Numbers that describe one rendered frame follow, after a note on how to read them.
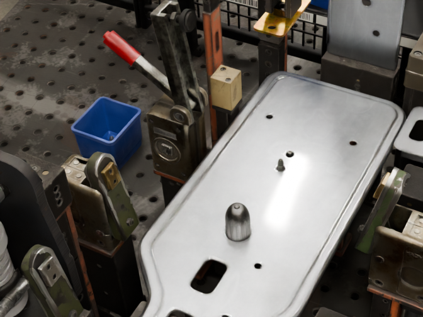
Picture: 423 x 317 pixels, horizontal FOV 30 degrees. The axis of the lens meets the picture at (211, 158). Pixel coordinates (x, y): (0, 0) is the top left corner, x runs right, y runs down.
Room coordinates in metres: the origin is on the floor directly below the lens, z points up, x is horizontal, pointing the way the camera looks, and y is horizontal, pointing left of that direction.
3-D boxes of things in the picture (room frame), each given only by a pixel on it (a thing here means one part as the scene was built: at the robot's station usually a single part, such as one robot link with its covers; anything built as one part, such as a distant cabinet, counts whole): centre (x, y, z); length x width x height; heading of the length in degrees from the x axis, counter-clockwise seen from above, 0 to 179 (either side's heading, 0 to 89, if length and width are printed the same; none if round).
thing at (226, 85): (0.89, -0.03, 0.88); 0.04 x 0.04 x 0.36; 58
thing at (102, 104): (1.13, 0.19, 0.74); 0.11 x 0.10 x 0.09; 148
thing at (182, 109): (0.81, 0.04, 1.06); 0.03 x 0.01 x 0.03; 58
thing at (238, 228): (0.65, -0.03, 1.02); 0.03 x 0.03 x 0.07
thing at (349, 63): (0.97, -0.24, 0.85); 0.12 x 0.03 x 0.30; 58
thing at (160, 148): (0.84, 0.05, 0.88); 0.07 x 0.06 x 0.35; 58
